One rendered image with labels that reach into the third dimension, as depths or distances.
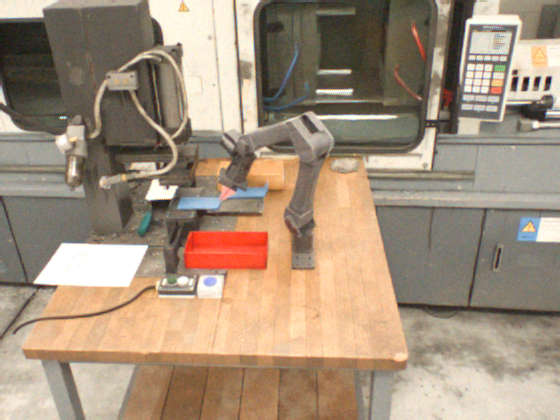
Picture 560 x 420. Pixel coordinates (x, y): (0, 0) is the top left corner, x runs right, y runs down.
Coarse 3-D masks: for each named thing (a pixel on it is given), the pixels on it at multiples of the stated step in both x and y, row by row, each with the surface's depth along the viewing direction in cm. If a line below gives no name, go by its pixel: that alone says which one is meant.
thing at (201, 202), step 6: (180, 198) 187; (186, 198) 187; (192, 198) 187; (198, 198) 187; (204, 198) 186; (210, 198) 186; (216, 198) 186; (222, 198) 180; (180, 204) 184; (186, 204) 183; (192, 204) 183; (198, 204) 183; (204, 204) 183; (210, 204) 183; (216, 204) 182
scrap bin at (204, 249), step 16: (192, 240) 176; (208, 240) 175; (224, 240) 175; (240, 240) 174; (256, 240) 174; (192, 256) 165; (208, 256) 164; (224, 256) 164; (240, 256) 163; (256, 256) 162
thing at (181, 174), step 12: (156, 144) 181; (168, 144) 180; (180, 144) 174; (120, 156) 175; (132, 156) 175; (144, 156) 175; (156, 156) 174; (168, 156) 174; (180, 156) 173; (192, 156) 173; (180, 168) 174; (192, 168) 175; (168, 180) 171; (180, 180) 170
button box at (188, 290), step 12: (168, 276) 160; (180, 276) 159; (192, 276) 159; (144, 288) 158; (156, 288) 158; (168, 288) 155; (180, 288) 155; (192, 288) 154; (132, 300) 155; (96, 312) 151; (108, 312) 152; (24, 324) 152
